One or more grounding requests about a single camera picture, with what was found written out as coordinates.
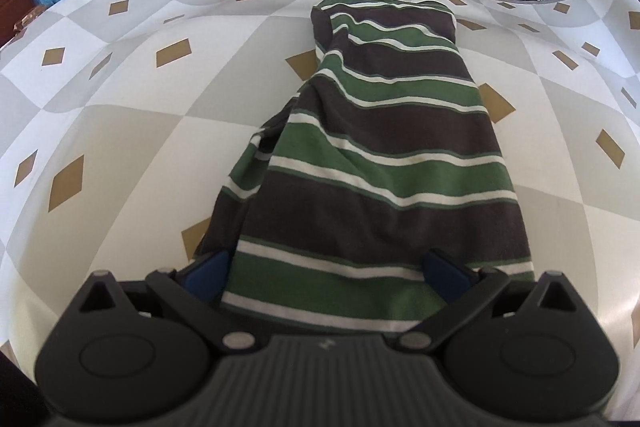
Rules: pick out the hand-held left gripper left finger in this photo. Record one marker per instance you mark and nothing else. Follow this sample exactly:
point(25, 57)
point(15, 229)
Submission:
point(207, 274)

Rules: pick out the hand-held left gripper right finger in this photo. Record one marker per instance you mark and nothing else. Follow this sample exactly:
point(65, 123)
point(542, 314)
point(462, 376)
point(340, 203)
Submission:
point(445, 277)

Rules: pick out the green brown striped shirt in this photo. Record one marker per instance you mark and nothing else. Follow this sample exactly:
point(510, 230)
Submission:
point(390, 132)

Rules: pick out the person's black garment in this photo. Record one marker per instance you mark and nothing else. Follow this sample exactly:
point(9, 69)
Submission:
point(17, 392)

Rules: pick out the brown wooden bench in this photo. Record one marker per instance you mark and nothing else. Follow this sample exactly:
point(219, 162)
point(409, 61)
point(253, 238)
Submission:
point(17, 12)

